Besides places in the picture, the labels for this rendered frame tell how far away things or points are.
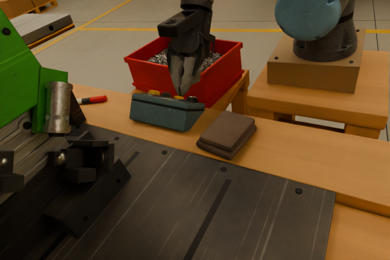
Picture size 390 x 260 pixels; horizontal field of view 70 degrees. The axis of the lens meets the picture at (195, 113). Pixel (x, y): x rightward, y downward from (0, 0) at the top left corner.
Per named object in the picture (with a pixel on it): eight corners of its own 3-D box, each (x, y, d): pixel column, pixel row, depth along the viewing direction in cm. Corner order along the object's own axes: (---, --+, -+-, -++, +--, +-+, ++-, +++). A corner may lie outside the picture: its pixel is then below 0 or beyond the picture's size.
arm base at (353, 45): (297, 36, 82) (298, 1, 76) (356, 35, 75) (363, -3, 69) (288, 61, 71) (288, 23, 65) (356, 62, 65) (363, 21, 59)
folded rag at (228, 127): (230, 162, 49) (228, 150, 48) (195, 147, 54) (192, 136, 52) (257, 129, 55) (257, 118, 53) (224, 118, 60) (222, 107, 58)
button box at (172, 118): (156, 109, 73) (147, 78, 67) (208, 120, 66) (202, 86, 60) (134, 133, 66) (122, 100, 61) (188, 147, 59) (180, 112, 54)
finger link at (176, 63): (190, 96, 68) (195, 58, 67) (177, 96, 63) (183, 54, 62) (180, 94, 70) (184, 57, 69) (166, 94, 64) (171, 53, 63)
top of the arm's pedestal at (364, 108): (277, 55, 98) (277, 44, 95) (386, 63, 83) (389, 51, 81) (246, 107, 77) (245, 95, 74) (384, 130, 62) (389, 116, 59)
